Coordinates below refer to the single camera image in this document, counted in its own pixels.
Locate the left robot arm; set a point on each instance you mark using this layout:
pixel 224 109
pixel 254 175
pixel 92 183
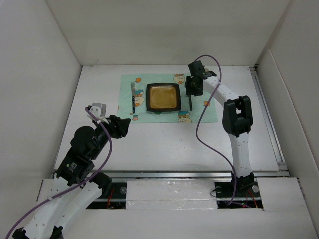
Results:
pixel 75 187

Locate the silver spoon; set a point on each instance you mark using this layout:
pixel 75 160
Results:
pixel 190 103

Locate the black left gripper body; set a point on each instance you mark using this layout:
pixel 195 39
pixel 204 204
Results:
pixel 112 130

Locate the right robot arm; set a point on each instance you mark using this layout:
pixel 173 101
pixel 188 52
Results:
pixel 237 120

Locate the white foam front block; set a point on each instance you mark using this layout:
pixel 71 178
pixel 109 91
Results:
pixel 192 194

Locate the black square amber plate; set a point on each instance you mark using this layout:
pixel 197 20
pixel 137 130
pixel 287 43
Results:
pixel 163 97

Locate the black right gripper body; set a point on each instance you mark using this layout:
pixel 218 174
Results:
pixel 191 88

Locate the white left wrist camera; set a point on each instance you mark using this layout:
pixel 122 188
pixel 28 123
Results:
pixel 98 110

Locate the mint green cartoon placemat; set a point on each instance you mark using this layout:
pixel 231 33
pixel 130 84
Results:
pixel 141 115

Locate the aluminium front rail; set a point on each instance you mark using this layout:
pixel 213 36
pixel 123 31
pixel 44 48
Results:
pixel 187 174

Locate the silver fork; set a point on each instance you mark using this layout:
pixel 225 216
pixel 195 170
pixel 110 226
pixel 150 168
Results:
pixel 133 96

